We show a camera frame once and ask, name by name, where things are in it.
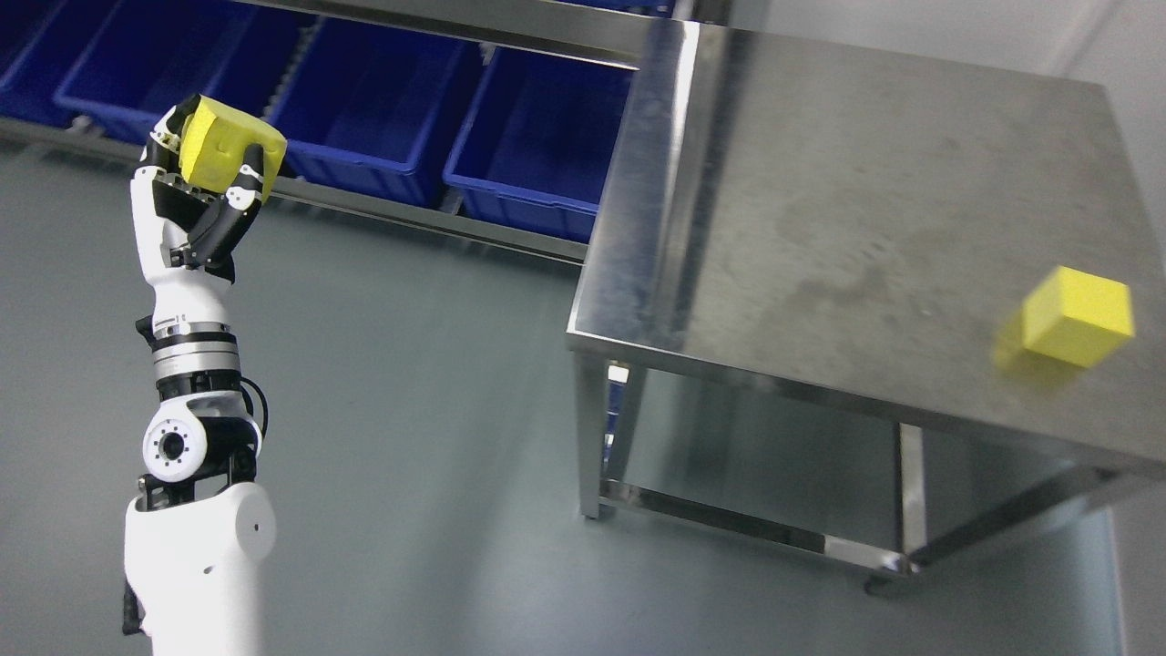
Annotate blue bin lower middle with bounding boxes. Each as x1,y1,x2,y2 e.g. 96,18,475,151
271,17,483,209

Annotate blue bin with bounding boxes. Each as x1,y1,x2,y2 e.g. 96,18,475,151
271,17,483,209
442,48,633,242
52,1,312,144
1,1,115,128

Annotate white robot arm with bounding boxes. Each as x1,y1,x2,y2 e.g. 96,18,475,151
120,316,278,655

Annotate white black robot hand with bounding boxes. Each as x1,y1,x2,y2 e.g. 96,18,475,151
129,93,266,339

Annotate yellow foam block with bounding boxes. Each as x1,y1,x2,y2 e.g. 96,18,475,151
180,96,288,202
1020,264,1136,368

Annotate stainless steel table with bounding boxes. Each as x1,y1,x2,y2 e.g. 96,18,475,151
567,24,1163,594

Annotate blue bin lower left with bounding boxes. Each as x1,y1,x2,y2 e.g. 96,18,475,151
52,1,312,144

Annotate blue bin lower right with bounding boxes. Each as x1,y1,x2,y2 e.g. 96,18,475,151
442,48,633,242

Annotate blue bin far left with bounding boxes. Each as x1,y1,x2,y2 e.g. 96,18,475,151
1,1,115,128

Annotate metal shelf rack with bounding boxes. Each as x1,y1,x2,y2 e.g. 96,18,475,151
0,0,730,267

